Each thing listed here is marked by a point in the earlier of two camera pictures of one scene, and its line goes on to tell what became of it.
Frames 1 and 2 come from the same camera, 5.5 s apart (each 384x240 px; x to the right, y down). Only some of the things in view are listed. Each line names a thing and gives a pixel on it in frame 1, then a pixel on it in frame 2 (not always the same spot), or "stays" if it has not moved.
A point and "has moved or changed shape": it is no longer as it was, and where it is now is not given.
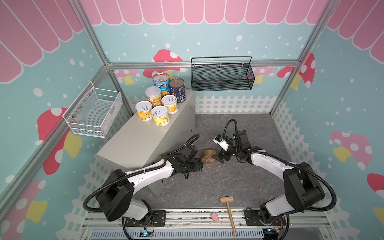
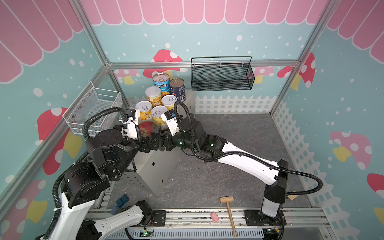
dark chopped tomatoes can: x=177 y=88 stays
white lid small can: x=170 y=101 stays
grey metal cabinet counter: x=141 y=142 stays
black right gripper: x=227 y=154 to x=168 y=142
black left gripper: x=198 y=165 to x=146 y=146
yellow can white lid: x=160 y=115 stays
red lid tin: x=207 y=157 has moved or changed shape
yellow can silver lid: x=144 y=109 stays
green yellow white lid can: x=153 y=94 stays
